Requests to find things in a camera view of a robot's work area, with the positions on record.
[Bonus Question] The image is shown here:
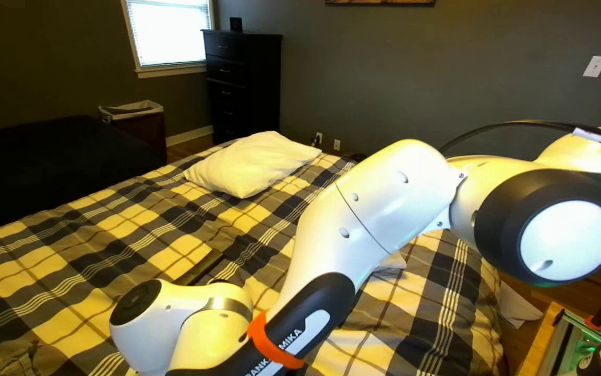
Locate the white pillow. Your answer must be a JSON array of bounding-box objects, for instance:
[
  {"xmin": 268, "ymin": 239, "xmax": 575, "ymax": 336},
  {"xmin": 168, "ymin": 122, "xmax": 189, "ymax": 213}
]
[{"xmin": 181, "ymin": 130, "xmax": 326, "ymax": 203}]

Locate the black dresser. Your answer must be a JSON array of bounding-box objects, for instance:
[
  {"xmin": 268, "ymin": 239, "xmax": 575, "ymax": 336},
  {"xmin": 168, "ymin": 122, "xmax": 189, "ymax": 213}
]
[{"xmin": 201, "ymin": 28, "xmax": 286, "ymax": 147}]

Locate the brown bin with liner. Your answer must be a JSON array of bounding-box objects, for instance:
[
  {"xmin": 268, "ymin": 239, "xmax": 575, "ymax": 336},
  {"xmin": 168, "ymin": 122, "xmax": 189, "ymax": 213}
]
[{"xmin": 95, "ymin": 99, "xmax": 172, "ymax": 165}]

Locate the bright window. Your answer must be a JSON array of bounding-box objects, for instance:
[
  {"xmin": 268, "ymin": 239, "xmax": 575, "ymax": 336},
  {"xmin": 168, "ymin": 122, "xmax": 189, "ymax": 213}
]
[{"xmin": 118, "ymin": 0, "xmax": 216, "ymax": 80}]

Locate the plaid yellow grey bedspread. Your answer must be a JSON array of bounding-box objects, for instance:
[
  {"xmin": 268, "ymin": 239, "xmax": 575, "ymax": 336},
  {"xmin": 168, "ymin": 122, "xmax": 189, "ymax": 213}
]
[{"xmin": 0, "ymin": 133, "xmax": 518, "ymax": 376}]

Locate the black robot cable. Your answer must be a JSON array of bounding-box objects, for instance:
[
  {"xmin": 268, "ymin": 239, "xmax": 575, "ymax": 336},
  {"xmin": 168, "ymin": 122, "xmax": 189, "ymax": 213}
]
[{"xmin": 438, "ymin": 119, "xmax": 601, "ymax": 158}]

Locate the green and wood frame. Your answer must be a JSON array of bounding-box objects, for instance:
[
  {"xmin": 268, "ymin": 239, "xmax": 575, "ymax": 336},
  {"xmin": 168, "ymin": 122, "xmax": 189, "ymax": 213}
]
[{"xmin": 515, "ymin": 298, "xmax": 601, "ymax": 376}]

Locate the white light switch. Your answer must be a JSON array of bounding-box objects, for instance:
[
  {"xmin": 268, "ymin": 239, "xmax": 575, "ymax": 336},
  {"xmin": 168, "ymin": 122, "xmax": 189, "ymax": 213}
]
[{"xmin": 581, "ymin": 53, "xmax": 601, "ymax": 82}]

